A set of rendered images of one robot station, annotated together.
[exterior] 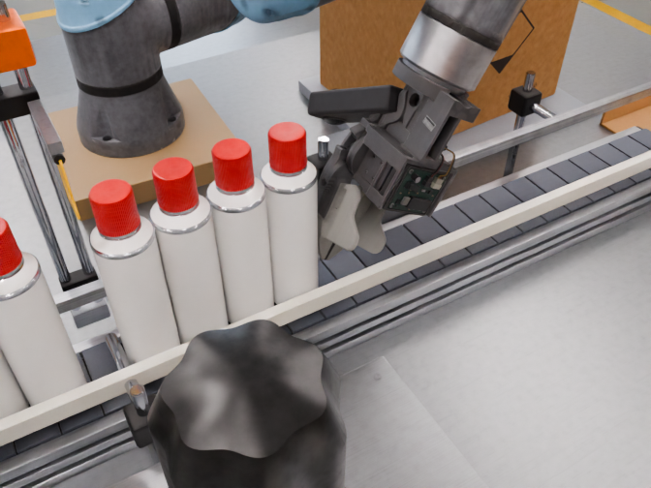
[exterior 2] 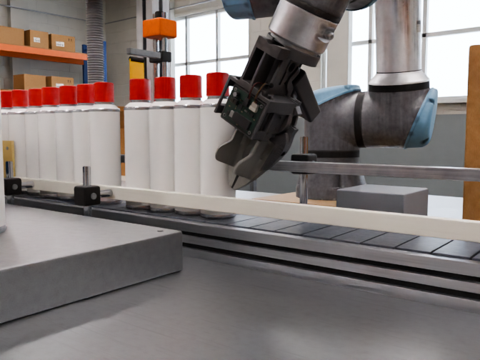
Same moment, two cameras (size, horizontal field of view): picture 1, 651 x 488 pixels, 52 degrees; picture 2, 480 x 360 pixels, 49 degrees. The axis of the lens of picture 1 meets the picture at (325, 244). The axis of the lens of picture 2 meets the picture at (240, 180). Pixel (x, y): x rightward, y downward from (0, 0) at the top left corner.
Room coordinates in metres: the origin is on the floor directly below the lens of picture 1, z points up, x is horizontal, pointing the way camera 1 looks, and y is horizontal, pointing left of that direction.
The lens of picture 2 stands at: (0.23, -0.68, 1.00)
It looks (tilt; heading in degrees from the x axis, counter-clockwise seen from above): 5 degrees down; 67
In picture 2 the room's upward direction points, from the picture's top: straight up
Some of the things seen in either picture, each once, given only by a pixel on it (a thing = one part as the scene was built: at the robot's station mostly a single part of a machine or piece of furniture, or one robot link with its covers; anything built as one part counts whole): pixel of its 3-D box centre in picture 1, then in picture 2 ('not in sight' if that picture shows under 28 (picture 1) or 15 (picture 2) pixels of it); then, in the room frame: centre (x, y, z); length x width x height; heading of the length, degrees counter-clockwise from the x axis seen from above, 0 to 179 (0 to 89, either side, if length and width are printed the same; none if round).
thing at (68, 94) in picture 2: not in sight; (70, 142); (0.31, 0.34, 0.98); 0.05 x 0.05 x 0.20
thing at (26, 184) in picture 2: not in sight; (19, 193); (0.22, 0.35, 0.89); 0.06 x 0.03 x 0.12; 30
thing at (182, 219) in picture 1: (189, 259); (166, 144); (0.43, 0.12, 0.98); 0.05 x 0.05 x 0.20
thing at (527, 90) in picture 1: (530, 136); not in sight; (0.74, -0.27, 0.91); 0.07 x 0.03 x 0.17; 30
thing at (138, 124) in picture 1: (125, 98); (331, 173); (0.84, 0.28, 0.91); 0.15 x 0.15 x 0.10
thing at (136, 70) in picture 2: (64, 178); (136, 75); (0.41, 0.20, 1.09); 0.03 x 0.01 x 0.06; 30
